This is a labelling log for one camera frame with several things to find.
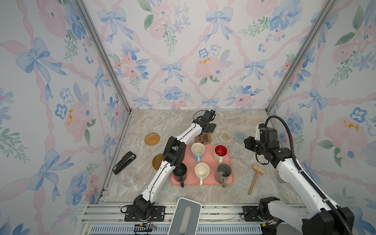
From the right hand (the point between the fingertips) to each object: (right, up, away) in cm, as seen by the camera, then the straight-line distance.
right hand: (246, 140), depth 81 cm
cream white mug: (-24, -18, +4) cm, 31 cm away
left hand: (-16, +9, +27) cm, 33 cm away
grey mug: (-12, -18, +1) cm, 22 cm away
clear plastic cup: (-66, -23, +3) cm, 70 cm away
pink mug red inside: (-12, -9, +12) cm, 19 cm away
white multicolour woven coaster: (-6, 0, +22) cm, 23 cm away
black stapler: (-69, -12, +9) cm, 71 cm away
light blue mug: (-26, -8, +11) cm, 30 cm away
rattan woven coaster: (-58, -2, +22) cm, 62 cm away
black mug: (-37, -21, +6) cm, 43 cm away
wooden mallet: (+10, -19, +6) cm, 22 cm away
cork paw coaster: (-21, -1, +22) cm, 30 cm away
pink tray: (-20, -13, +12) cm, 27 cm away
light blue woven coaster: (+4, 0, +22) cm, 23 cm away
